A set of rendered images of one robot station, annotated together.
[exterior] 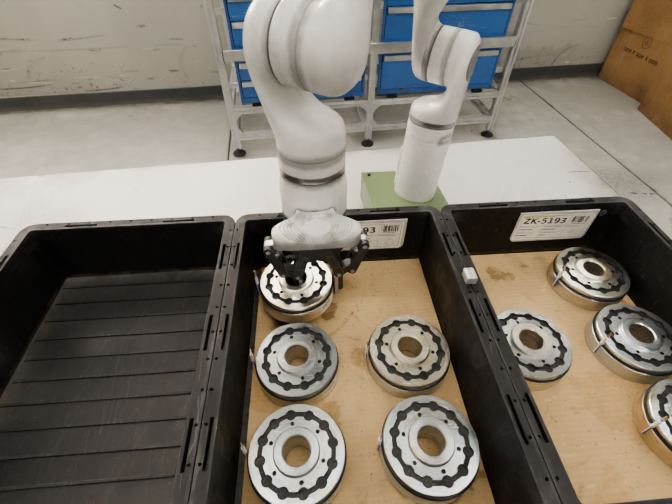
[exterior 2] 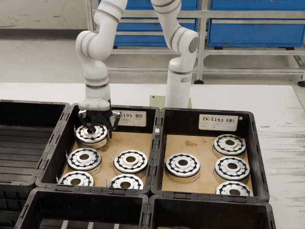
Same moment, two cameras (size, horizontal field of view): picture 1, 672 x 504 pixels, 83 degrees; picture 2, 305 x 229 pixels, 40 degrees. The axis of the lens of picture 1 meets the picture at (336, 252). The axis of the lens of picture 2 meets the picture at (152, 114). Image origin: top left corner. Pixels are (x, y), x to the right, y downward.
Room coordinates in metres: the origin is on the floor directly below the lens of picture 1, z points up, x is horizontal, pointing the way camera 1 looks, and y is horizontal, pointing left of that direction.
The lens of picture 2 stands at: (-0.70, -0.31, 1.69)
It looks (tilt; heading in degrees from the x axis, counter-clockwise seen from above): 34 degrees down; 9
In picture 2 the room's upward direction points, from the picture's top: straight up
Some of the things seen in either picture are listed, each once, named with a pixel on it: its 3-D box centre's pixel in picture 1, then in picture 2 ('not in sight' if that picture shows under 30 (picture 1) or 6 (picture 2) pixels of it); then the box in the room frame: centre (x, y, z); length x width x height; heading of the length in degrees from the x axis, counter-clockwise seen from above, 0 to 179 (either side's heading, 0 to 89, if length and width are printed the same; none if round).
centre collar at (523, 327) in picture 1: (530, 340); (182, 163); (0.25, -0.25, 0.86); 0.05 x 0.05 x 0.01
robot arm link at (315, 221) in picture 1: (314, 193); (96, 91); (0.32, 0.02, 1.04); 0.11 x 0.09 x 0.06; 5
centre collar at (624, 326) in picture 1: (641, 334); (232, 166); (0.26, -0.39, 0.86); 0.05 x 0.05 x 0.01
